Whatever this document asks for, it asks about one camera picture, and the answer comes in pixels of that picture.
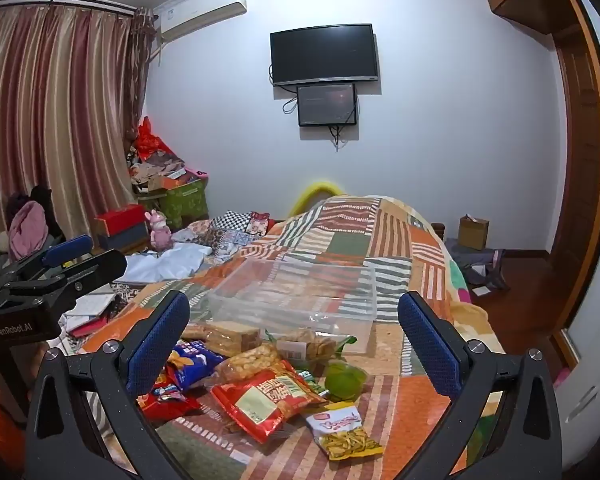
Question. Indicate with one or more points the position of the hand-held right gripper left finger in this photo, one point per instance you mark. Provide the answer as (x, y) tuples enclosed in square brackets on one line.
[(156, 347)]

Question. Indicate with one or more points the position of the small black wall monitor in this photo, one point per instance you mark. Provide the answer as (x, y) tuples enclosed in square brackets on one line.
[(326, 105)]

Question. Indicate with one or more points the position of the orange rice crust packet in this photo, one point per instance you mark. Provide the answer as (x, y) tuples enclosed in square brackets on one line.
[(305, 347)]

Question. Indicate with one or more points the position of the yellow hoop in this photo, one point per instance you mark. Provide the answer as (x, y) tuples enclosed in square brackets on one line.
[(312, 192)]

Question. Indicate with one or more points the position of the clear plastic container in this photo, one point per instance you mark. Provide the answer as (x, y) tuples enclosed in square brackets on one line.
[(300, 290)]

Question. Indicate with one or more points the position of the large red snack packet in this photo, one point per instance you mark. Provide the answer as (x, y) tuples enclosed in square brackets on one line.
[(265, 395)]

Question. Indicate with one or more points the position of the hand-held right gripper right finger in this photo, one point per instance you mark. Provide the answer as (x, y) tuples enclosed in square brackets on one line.
[(425, 347)]

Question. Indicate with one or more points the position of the red box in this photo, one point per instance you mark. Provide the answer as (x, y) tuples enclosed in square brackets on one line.
[(120, 220)]

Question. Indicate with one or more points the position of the white air conditioner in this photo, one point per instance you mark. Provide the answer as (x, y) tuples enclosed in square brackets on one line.
[(200, 10)]

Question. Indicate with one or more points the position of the pink cloth bag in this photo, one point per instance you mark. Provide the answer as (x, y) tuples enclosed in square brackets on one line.
[(27, 230)]

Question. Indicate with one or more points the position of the clear bag of orange crisps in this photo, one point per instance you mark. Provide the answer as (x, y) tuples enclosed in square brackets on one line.
[(250, 360)]

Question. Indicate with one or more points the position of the red plastic bag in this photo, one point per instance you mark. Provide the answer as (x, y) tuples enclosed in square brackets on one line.
[(150, 140)]

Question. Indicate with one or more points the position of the pink plush toy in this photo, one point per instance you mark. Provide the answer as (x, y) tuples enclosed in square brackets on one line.
[(159, 230)]

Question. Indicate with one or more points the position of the large black wall television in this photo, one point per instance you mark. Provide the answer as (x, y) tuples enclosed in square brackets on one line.
[(325, 54)]

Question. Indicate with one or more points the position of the red cartoon noodle snack packet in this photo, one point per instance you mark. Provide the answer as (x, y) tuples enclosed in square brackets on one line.
[(167, 402)]

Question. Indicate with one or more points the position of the yellow fries snack packet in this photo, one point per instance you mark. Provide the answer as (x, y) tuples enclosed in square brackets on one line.
[(345, 430)]

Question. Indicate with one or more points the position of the green snack packet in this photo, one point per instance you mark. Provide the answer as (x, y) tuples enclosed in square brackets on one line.
[(347, 380)]

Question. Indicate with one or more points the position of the striped curtain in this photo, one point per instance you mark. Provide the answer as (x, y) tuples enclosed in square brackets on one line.
[(55, 110)]

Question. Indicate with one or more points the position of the dark clothes pile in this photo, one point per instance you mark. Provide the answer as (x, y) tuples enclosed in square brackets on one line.
[(482, 267)]

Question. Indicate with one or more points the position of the white cloth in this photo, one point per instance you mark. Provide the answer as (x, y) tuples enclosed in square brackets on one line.
[(165, 262)]

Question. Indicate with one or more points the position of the cardboard box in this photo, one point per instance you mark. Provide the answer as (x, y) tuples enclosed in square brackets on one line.
[(473, 234)]

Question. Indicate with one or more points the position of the striped patchwork quilt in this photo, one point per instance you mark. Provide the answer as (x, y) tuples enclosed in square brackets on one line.
[(380, 260)]

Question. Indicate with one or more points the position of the cracker packet with orange ends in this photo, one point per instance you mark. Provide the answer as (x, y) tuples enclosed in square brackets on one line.
[(225, 335)]

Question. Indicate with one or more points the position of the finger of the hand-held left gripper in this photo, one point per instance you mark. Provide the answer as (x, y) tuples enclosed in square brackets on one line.
[(67, 251), (92, 270)]

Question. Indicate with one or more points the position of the wooden door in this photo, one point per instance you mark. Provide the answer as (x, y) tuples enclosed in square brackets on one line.
[(580, 185)]

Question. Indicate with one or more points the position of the pile of books and papers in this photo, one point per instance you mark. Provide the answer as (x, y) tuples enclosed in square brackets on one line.
[(87, 312)]

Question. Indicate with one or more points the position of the blue snack packet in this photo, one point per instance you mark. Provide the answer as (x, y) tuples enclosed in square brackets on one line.
[(195, 360)]

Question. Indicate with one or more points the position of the green storage box with clutter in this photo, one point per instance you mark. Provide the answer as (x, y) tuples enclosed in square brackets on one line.
[(157, 170)]

